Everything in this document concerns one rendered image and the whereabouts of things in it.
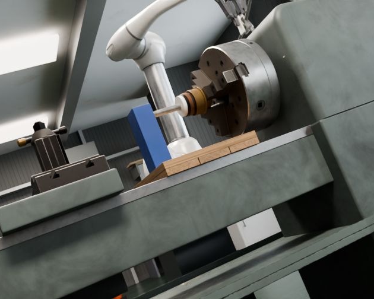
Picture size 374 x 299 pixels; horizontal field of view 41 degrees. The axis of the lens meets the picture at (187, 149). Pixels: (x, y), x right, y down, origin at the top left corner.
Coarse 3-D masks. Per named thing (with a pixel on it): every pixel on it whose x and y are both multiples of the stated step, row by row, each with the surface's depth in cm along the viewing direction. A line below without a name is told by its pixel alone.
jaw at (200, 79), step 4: (192, 72) 170; (196, 72) 170; (200, 72) 170; (192, 76) 170; (196, 76) 169; (200, 76) 169; (204, 76) 169; (192, 80) 167; (196, 80) 167; (200, 80) 167; (204, 80) 167; (208, 80) 167; (212, 80) 167; (192, 84) 168; (196, 84) 165; (200, 84) 165; (204, 84) 165; (208, 84) 165; (192, 88) 164
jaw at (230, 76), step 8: (240, 64) 153; (224, 72) 152; (232, 72) 152; (240, 72) 151; (216, 80) 155; (224, 80) 152; (232, 80) 151; (208, 88) 157; (216, 88) 154; (224, 88) 155; (208, 96) 156; (216, 96) 158
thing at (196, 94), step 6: (192, 90) 159; (198, 90) 158; (186, 96) 157; (192, 96) 157; (198, 96) 157; (204, 96) 157; (186, 102) 156; (192, 102) 156; (198, 102) 157; (204, 102) 158; (210, 102) 160; (192, 108) 157; (198, 108) 157; (204, 108) 159; (192, 114) 159
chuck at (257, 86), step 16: (208, 48) 163; (224, 48) 156; (240, 48) 156; (208, 64) 167; (224, 64) 157; (256, 64) 153; (240, 80) 151; (256, 80) 152; (224, 96) 170; (240, 96) 154; (256, 96) 152; (240, 112) 157; (256, 112) 155; (240, 128) 160; (256, 128) 161
